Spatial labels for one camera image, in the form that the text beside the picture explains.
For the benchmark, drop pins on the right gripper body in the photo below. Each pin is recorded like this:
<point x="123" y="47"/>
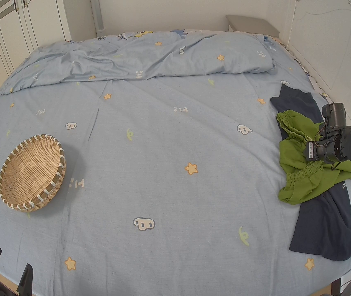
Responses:
<point x="328" y="151"/>

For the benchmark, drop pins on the green shorts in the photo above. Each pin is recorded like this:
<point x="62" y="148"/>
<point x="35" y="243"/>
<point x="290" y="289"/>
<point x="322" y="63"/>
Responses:
<point x="295" y="162"/>

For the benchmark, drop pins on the round woven basket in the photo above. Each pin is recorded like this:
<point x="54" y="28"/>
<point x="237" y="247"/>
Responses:
<point x="30" y="171"/>

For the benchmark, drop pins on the dark blue T-shirt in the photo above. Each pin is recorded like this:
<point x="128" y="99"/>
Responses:
<point x="323" y="227"/>

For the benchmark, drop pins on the grey bedside table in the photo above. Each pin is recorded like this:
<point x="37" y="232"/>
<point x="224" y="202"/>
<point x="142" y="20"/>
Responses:
<point x="249" y="23"/>

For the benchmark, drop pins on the pale blue quilt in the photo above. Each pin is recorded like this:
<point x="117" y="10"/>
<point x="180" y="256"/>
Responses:
<point x="150" y="59"/>

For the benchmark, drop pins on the white wardrobe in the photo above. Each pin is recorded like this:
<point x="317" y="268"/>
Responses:
<point x="24" y="26"/>

